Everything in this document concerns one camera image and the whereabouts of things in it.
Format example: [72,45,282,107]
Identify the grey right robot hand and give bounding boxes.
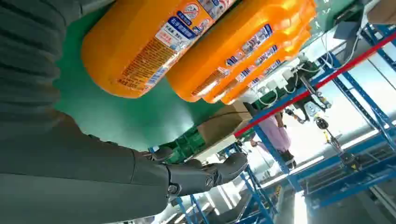
[0,112,249,224]

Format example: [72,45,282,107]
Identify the green table mat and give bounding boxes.
[53,0,360,153]

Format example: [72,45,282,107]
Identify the green plastic crate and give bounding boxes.
[160,126,207,165]

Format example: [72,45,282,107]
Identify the white flat box lid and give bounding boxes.
[191,135,240,162]

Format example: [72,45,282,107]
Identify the cardboard box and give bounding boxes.
[197,102,253,146]

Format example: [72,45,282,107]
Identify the standing person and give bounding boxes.
[257,112,298,170]

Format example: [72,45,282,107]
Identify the white power strip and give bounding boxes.
[263,68,297,93]

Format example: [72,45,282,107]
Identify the red metal bar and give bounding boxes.
[233,31,396,139]

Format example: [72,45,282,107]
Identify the blue metal rack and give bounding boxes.
[173,23,396,224]

